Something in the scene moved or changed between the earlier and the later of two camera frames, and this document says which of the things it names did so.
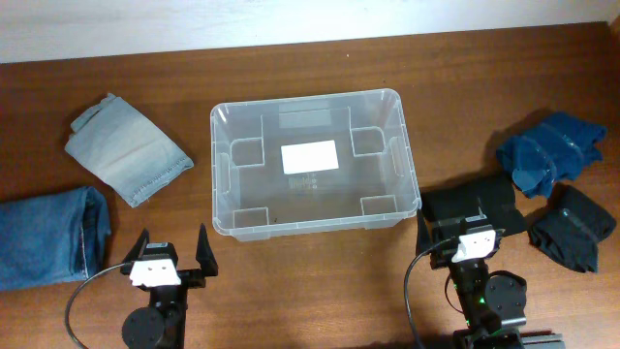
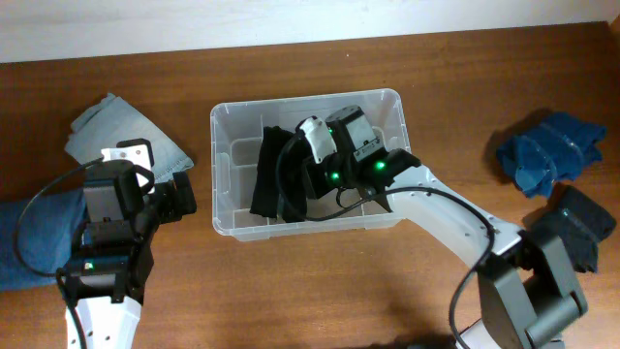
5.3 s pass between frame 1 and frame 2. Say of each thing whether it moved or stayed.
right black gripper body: moved
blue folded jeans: stayed
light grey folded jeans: stayed
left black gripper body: moved
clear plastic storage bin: stayed
